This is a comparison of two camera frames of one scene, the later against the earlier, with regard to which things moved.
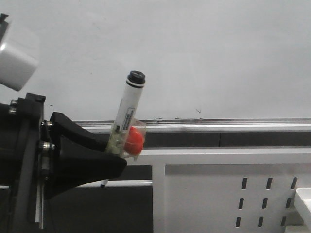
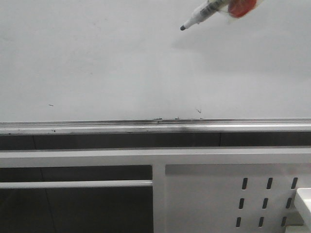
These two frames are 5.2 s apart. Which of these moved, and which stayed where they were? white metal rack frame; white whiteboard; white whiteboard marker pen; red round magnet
Moved: white whiteboard marker pen; red round magnet
Stayed: white metal rack frame; white whiteboard
